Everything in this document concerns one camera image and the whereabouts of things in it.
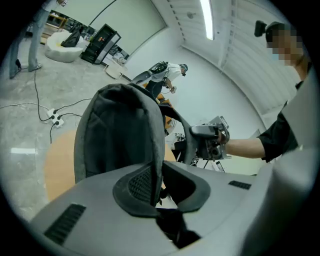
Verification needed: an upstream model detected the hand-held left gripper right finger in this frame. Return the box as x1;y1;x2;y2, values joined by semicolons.
163;68;320;256

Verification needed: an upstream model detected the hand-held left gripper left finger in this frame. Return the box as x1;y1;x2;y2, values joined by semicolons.
29;161;181;256

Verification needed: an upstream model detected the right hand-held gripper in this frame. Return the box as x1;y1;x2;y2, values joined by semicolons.
189;115;231;161

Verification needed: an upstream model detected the dark grey garment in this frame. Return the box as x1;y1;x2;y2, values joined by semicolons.
73;82;202;251

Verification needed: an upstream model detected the person's right forearm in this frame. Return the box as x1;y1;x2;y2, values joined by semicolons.
224;136;266;160

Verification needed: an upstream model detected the person's right hand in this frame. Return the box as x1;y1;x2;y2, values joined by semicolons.
217;129;227;146

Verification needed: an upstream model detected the wooden table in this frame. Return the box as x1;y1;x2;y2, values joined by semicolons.
43;129;177;203

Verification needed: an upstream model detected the person's black shirt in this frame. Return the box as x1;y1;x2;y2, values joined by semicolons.
256;62;313;164

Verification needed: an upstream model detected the grey shell pack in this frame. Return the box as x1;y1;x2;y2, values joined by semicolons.
130;69;153;87

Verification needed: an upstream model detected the white power strip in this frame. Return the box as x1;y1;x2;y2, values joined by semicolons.
46;107;65;129

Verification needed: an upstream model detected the round side table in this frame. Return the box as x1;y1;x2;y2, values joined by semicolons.
103;62;129;81

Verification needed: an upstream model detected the long ceiling light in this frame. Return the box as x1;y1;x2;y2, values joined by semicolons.
199;0;215;41

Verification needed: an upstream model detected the person's head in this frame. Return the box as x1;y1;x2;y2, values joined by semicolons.
265;21;310;81

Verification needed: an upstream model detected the black glass-door fridge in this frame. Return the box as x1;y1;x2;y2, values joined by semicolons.
80;23;122;66

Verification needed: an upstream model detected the black bag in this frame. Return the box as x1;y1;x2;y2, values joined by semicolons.
60;29;82;48

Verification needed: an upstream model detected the white round pouf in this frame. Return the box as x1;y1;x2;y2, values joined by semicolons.
44;31;84;63

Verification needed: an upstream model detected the black floor cable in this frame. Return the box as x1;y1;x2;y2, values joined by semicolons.
49;112;83;145
33;69;55;123
53;97;93;113

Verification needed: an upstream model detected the black head-worn camera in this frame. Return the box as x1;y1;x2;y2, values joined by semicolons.
254;20;269;38

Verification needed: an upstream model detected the white floor cable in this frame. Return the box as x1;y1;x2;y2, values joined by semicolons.
0;102;51;111

